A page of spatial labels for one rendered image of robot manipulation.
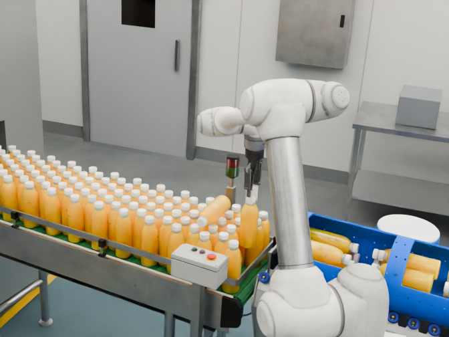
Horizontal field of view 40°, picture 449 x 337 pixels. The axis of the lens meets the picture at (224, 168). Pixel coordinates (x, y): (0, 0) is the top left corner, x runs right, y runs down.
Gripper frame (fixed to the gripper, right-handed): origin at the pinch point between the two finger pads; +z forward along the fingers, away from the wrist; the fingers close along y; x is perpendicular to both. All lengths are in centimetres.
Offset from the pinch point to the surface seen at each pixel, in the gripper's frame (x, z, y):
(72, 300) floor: 138, 125, 44
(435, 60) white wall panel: -15, 1, 333
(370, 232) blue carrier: -47.3, 9.4, 12.2
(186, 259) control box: 11.1, 17.2, -33.2
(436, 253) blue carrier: -73, 13, 15
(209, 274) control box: 0.9, 20.5, -33.0
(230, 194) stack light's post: 26.5, 19.8, 34.6
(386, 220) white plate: -45, 24, 56
